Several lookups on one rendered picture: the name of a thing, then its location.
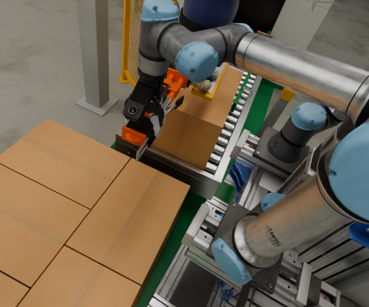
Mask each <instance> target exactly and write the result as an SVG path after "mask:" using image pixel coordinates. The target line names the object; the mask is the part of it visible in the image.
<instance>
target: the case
mask: <svg viewBox="0 0 369 307"><path fill-rule="evenodd" d="M243 74H244V72H243V71H240V70H238V69H235V68H232V67H230V66H228V67H227V70H226V71H225V74H224V75H223V77H222V80H221V82H220V84H219V86H218V88H217V91H216V93H215V95H214V97H213V99H212V101H208V100H206V99H204V98H201V97H198V96H196V95H194V94H191V90H192V88H193V87H194V86H192V85H191V84H190V86H189V87H188V88H187V87H186V89H184V88H180V91H179V93H178V94H177V96H176V98H174V99H173V101H172V102H171V104H170V108H171V107H172V106H174V105H175V102H176V100H178V99H179V98H180V97H182V96H184V100H183V103H182V104H181V105H180V106H179V107H178V108H177V109H173V110H171V111H170V112H169V113H168V114H167V115H166V118H165V121H164V124H163V128H162V132H161V134H160V136H159V137H158V138H157V137H156V138H155V140H154V142H153V143H152V145H151V146H152V147H154V148H156V149H158V150H160V151H162V152H164V153H167V154H169V155H171V156H173V157H175V158H178V159H179V160H181V161H184V162H186V163H188V164H190V165H193V166H195V167H197V168H199V169H201V170H203V171H204V170H205V167H206V165H207V163H208V160H209V158H210V156H211V154H212V152H213V150H214V147H215V145H216V142H217V140H218V139H219V136H220V134H221V132H222V129H223V127H224V125H225V121H226V120H227V116H228V114H229V111H230V108H231V105H232V103H233V100H234V97H235V95H236V92H237V89H238V87H239V84H240V82H241V79H242V76H243Z"/></svg>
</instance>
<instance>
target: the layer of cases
mask: <svg viewBox="0 0 369 307"><path fill-rule="evenodd" d="M190 187H191V186H189V185H187V184H185V183H183V182H181V181H179V180H177V179H175V178H173V177H171V176H169V175H167V174H164V173H162V172H160V171H158V170H156V169H154V168H151V167H150V166H148V165H146V164H144V163H141V162H139V161H136V160H135V159H133V158H130V157H128V156H126V155H124V154H123V153H120V152H118V151H116V150H114V149H112V148H110V147H108V146H105V145H103V144H101V143H99V142H97V141H95V140H93V139H91V138H89V137H87V136H85V135H83V134H80V133H78V132H76V131H74V130H72V129H70V128H67V127H65V126H63V125H61V124H59V123H57V122H55V121H53V120H51V119H49V118H47V119H45V120H44V121H43V122H42V123H40V124H39V125H38V126H36V127H35V128H34V129H33V130H31V131H30V132H29V133H28V134H26V135H25V136H24V137H22V138H21V139H20V140H19V141H17V142H16V143H15V144H14V145H12V146H11V147H9V148H8V149H7V150H6V151H5V152H3V153H2V154H0V307H135V304H136V302H137V300H138V298H139V296H140V294H141V292H142V290H143V288H144V286H145V283H146V281H147V279H148V277H149V275H150V273H151V271H152V269H153V267H154V265H155V263H156V261H157V259H158V257H159V255H160V253H161V251H162V249H163V247H164V244H165V242H166V240H167V238H168V236H169V234H170V232H171V230H172V228H173V226H174V223H175V221H176V220H177V217H178V215H179V213H180V210H181V208H182V206H183V203H184V201H185V198H186V196H187V194H188V191H189V189H190Z"/></svg>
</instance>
